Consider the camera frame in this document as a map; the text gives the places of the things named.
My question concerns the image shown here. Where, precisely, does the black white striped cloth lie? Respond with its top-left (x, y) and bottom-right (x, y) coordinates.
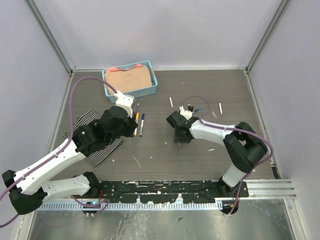
top-left (63, 110), bottom-right (124, 167)

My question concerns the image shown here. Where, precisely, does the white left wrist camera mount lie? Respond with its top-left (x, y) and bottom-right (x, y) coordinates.
top-left (114, 90), bottom-right (135, 118)

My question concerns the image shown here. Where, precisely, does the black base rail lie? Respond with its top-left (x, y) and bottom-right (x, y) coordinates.
top-left (82, 180), bottom-right (249, 204)

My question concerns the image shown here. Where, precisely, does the white pen blue end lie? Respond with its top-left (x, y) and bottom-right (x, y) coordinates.
top-left (139, 113), bottom-right (145, 137)

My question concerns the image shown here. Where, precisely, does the purple gel pen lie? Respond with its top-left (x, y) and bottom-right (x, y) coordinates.
top-left (134, 102), bottom-right (140, 118)

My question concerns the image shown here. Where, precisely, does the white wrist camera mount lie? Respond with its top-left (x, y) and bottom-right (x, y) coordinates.
top-left (179, 105), bottom-right (193, 120)
top-left (114, 90), bottom-right (135, 118)

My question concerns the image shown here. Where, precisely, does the slotted cable duct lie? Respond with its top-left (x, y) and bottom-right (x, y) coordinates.
top-left (37, 200), bottom-right (223, 211)

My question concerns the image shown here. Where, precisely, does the white pen black tip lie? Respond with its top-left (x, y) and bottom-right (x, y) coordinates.
top-left (169, 96), bottom-right (174, 109)

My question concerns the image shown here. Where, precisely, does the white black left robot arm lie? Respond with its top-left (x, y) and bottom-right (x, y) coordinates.
top-left (2, 106), bottom-right (137, 215)

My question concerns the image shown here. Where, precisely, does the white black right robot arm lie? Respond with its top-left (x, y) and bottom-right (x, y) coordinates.
top-left (166, 111), bottom-right (268, 198)

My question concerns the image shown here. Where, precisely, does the white pen yellow end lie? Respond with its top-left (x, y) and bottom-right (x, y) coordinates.
top-left (134, 112), bottom-right (140, 137)

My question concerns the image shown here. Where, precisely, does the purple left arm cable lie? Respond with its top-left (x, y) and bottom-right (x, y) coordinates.
top-left (0, 76), bottom-right (120, 228)

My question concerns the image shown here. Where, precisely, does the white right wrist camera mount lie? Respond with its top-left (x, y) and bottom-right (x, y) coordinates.
top-left (179, 105), bottom-right (193, 120)

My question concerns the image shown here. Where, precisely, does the white pen at right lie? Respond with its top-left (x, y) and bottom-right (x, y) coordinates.
top-left (218, 102), bottom-right (223, 116)

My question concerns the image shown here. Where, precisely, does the peach folded cloth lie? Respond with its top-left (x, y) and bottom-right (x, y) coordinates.
top-left (102, 63), bottom-right (153, 93)

